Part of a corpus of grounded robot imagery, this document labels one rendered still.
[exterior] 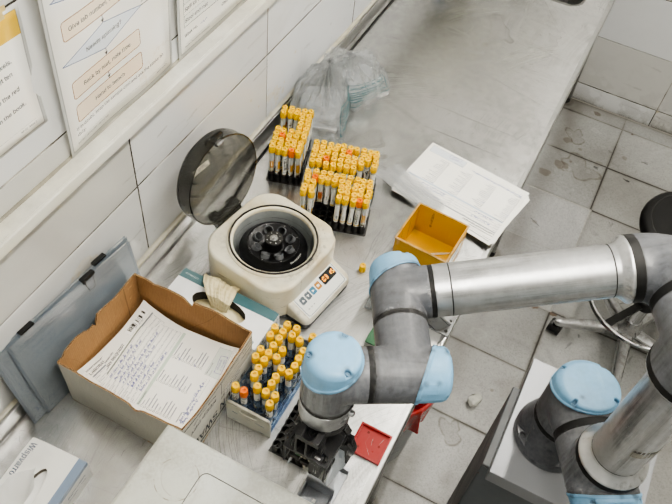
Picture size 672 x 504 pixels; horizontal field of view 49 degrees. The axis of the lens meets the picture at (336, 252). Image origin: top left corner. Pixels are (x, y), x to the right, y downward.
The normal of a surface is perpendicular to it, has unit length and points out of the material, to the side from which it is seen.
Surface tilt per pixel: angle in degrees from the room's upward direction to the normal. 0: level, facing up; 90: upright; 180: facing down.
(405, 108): 0
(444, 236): 90
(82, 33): 94
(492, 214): 1
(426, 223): 90
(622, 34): 90
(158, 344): 2
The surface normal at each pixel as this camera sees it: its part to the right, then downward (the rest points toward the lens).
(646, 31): -0.46, 0.67
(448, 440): 0.09, -0.62
